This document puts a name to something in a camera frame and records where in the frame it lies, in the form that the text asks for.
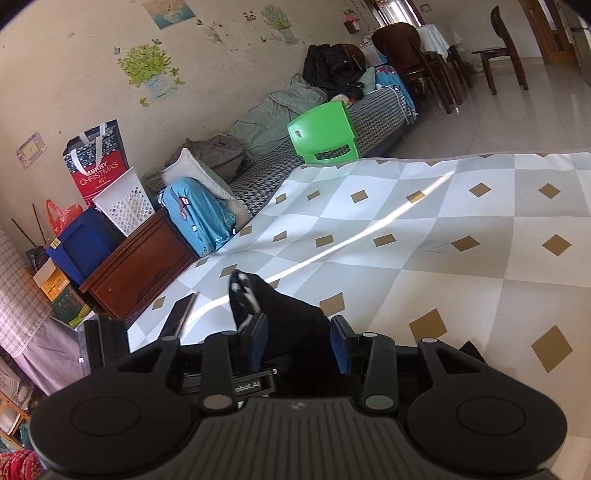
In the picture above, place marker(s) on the grey-green blanket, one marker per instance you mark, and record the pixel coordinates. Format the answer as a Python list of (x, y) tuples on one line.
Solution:
[(272, 120)]

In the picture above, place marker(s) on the grey pillow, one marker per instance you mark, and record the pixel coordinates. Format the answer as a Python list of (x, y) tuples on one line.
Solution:
[(194, 170)]

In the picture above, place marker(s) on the blue cartoon pajamas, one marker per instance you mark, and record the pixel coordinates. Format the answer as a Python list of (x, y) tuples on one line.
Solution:
[(198, 212)]

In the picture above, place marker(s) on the green plastic chair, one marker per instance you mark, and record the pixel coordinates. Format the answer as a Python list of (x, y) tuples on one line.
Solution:
[(323, 129)]

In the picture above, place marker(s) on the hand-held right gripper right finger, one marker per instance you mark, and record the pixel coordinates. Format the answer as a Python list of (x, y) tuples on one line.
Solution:
[(341, 346)]

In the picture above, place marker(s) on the dining table white cloth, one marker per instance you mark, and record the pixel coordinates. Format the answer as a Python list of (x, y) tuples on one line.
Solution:
[(434, 37)]

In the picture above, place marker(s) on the person's body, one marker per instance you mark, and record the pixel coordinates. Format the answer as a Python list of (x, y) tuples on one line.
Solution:
[(18, 466)]

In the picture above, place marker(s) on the green plant wall sticker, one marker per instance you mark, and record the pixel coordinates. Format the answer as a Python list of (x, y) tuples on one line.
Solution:
[(147, 69)]

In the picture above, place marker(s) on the diamond-pattern tablecloth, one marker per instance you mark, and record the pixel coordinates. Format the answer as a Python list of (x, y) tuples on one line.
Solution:
[(415, 230)]

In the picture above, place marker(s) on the blue storage box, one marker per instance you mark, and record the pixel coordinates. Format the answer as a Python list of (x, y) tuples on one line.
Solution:
[(78, 249)]

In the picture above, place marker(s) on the dark wooden dining chair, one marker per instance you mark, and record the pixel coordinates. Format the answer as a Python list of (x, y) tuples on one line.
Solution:
[(501, 32), (397, 41)]

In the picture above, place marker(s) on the black t-shirt red print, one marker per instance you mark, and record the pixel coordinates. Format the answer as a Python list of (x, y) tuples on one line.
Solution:
[(291, 323)]

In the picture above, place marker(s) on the houndstooth sofa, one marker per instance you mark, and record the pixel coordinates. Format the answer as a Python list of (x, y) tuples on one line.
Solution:
[(277, 170)]

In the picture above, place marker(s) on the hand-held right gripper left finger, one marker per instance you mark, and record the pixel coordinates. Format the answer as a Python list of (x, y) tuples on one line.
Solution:
[(258, 337)]

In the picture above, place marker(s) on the pink plaid cloth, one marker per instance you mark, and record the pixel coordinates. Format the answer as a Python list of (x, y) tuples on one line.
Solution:
[(18, 295)]

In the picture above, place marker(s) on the green cardboard box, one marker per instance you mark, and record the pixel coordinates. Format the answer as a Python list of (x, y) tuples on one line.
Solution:
[(71, 307)]

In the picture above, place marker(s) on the grey-brown garment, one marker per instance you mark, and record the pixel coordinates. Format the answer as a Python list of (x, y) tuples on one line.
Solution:
[(217, 152)]

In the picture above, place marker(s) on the red and blue gift bag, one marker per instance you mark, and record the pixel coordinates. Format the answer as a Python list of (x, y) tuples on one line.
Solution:
[(97, 161)]

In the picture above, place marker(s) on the wooden door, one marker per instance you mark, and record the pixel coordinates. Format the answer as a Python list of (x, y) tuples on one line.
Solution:
[(554, 37)]

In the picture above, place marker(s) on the yellow cardboard box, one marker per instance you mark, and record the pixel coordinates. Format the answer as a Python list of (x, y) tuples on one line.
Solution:
[(48, 279)]

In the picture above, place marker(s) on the smartphone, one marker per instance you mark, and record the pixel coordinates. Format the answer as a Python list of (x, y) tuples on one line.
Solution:
[(178, 316)]

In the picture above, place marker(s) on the red plastic bag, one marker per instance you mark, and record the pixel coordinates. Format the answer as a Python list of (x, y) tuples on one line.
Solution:
[(64, 217)]

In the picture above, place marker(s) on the blue printed garment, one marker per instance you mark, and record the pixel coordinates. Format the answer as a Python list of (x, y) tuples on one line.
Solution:
[(392, 83)]

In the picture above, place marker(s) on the white laundry basket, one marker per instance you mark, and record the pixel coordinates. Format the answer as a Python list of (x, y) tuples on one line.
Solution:
[(124, 207)]

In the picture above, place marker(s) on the black jacket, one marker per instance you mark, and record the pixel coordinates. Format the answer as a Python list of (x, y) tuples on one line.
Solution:
[(332, 62)]

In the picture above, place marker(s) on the wall flower holder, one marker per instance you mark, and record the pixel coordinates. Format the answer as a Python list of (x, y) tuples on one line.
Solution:
[(352, 19)]

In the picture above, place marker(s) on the wooden cabinet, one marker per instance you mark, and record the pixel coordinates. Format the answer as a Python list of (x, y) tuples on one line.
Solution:
[(138, 263)]

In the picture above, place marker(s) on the small white fan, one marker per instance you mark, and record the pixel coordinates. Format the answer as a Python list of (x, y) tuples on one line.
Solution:
[(476, 66)]

